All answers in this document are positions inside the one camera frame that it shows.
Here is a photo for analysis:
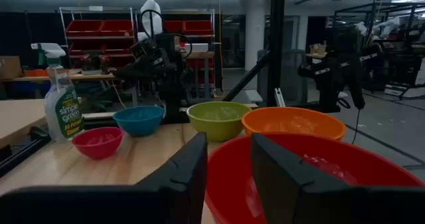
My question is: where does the white bracket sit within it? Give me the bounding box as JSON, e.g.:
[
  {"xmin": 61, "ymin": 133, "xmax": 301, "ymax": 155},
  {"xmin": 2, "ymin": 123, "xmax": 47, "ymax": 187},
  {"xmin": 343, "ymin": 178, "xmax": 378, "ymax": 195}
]
[{"xmin": 274, "ymin": 87, "xmax": 287, "ymax": 108}]

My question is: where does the white box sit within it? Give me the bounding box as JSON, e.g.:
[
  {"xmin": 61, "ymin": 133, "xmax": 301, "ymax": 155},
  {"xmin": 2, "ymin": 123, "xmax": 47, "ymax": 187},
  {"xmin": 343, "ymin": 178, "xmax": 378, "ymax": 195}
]
[{"xmin": 184, "ymin": 43, "xmax": 210, "ymax": 53}]

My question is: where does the black vertical frame post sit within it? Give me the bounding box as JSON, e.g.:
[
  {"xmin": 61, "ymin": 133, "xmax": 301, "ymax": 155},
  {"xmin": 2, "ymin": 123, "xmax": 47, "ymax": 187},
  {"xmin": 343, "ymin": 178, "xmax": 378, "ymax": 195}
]
[{"xmin": 266, "ymin": 0, "xmax": 287, "ymax": 107}]

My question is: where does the small cardboard box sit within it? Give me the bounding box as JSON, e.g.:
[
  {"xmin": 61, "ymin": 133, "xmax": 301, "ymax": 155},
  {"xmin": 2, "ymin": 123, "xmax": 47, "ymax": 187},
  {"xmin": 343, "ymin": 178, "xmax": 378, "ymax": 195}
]
[{"xmin": 309, "ymin": 43, "xmax": 328, "ymax": 56}]

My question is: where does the dark device on workbench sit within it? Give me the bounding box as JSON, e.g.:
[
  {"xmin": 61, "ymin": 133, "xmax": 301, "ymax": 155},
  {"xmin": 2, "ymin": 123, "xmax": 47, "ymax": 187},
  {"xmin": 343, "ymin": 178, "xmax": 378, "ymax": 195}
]
[{"xmin": 79, "ymin": 53, "xmax": 111, "ymax": 76}]

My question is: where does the wooden workbench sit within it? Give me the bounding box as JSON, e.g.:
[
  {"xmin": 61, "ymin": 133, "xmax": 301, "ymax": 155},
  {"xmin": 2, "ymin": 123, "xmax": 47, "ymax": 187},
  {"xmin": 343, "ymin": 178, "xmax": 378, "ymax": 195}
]
[{"xmin": 0, "ymin": 67, "xmax": 118, "ymax": 83}]

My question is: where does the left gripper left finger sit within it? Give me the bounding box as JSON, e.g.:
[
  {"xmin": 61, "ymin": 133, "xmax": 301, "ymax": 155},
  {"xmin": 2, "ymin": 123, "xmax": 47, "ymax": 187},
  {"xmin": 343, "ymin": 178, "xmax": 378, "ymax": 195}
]
[{"xmin": 0, "ymin": 132, "xmax": 209, "ymax": 224}]

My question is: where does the small pink plastic bowl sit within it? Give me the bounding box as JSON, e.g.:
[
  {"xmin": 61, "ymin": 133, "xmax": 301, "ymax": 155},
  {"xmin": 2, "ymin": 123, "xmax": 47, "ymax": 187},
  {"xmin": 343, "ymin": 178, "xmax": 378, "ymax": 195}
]
[{"xmin": 71, "ymin": 126, "xmax": 124, "ymax": 161}]

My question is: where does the grey mesh chair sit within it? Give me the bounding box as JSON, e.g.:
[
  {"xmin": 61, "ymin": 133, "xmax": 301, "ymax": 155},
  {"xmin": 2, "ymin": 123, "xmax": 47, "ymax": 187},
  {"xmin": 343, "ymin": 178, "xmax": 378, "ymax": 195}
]
[{"xmin": 256, "ymin": 49, "xmax": 308, "ymax": 106}]

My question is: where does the black background frame rig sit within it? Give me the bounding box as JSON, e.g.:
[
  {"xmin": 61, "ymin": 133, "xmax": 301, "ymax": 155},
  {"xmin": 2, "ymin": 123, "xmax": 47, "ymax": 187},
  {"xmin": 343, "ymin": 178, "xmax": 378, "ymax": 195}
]
[{"xmin": 333, "ymin": 1, "xmax": 425, "ymax": 100}]

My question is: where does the red storage bin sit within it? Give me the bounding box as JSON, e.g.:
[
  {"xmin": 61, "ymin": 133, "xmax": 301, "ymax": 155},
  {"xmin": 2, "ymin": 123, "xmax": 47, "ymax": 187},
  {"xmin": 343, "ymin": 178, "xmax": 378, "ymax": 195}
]
[
  {"xmin": 182, "ymin": 20, "xmax": 214, "ymax": 36},
  {"xmin": 164, "ymin": 20, "xmax": 184, "ymax": 34},
  {"xmin": 100, "ymin": 19, "xmax": 134, "ymax": 37},
  {"xmin": 65, "ymin": 19, "xmax": 104, "ymax": 37}
]

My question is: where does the light wooden neighbour table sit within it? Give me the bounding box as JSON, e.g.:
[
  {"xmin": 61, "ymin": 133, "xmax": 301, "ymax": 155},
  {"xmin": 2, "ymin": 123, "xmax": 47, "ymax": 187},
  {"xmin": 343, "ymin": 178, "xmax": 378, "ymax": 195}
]
[{"xmin": 0, "ymin": 98, "xmax": 48, "ymax": 149}]

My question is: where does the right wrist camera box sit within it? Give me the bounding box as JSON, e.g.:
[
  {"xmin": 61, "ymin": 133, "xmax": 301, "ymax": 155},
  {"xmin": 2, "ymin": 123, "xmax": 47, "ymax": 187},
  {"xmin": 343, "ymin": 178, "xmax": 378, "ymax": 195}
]
[{"xmin": 130, "ymin": 39, "xmax": 157, "ymax": 59}]

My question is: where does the black diagonal frame brace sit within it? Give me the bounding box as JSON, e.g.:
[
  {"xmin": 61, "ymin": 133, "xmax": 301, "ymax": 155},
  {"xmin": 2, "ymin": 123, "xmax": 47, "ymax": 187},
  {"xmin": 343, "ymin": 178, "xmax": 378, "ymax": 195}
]
[{"xmin": 222, "ymin": 52, "xmax": 270, "ymax": 102}]

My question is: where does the hanging black cable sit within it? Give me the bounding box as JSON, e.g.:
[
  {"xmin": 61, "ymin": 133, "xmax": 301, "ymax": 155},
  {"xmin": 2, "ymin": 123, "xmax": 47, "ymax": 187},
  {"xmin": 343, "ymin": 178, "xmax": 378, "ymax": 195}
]
[{"xmin": 351, "ymin": 108, "xmax": 362, "ymax": 146}]

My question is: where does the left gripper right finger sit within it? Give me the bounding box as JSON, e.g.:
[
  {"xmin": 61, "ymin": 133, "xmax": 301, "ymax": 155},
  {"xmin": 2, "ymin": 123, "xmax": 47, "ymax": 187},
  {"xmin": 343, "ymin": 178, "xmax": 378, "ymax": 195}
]
[{"xmin": 250, "ymin": 133, "xmax": 425, "ymax": 224}]

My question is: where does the metal shelf rack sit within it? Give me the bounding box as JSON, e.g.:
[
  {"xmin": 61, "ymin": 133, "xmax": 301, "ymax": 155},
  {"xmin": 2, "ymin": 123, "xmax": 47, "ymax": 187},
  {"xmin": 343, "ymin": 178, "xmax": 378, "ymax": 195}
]
[
  {"xmin": 161, "ymin": 8, "xmax": 216, "ymax": 99},
  {"xmin": 58, "ymin": 6, "xmax": 137, "ymax": 69}
]

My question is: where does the large red plastic bowl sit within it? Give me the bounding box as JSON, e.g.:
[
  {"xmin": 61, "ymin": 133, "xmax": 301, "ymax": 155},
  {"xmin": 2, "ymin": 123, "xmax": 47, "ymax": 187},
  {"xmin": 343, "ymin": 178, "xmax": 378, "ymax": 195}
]
[{"xmin": 204, "ymin": 132, "xmax": 425, "ymax": 224}]

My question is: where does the orange plastic bowl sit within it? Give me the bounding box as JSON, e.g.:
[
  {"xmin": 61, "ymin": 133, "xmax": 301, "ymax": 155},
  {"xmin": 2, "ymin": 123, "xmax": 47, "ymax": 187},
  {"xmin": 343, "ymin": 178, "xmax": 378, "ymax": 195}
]
[{"xmin": 241, "ymin": 106, "xmax": 347, "ymax": 141}]

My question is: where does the simple green spray bottle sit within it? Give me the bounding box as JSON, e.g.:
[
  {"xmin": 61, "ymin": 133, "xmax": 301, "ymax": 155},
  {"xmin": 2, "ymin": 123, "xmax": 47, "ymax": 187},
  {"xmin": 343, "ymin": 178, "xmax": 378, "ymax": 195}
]
[{"xmin": 31, "ymin": 43, "xmax": 85, "ymax": 143}]

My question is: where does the blue plastic bowl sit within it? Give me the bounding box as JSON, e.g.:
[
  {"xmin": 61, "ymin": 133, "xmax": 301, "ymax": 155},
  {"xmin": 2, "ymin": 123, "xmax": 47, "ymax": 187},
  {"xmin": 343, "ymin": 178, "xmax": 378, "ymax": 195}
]
[{"xmin": 112, "ymin": 105, "xmax": 166, "ymax": 138}]

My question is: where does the white column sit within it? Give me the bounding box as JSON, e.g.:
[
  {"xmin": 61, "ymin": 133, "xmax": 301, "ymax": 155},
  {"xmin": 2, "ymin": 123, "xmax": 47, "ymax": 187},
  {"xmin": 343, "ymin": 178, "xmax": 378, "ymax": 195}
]
[{"xmin": 244, "ymin": 0, "xmax": 267, "ymax": 72}]

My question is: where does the green plastic bowl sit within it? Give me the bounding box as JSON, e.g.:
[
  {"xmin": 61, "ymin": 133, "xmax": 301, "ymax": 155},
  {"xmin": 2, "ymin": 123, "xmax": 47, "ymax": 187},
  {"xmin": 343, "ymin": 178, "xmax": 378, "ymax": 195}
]
[{"xmin": 186, "ymin": 100, "xmax": 252, "ymax": 143}]

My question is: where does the black table frame rail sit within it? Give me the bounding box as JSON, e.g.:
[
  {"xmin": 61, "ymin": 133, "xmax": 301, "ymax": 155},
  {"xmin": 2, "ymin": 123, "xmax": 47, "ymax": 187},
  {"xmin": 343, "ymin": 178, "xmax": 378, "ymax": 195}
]
[{"xmin": 0, "ymin": 134, "xmax": 51, "ymax": 177}]

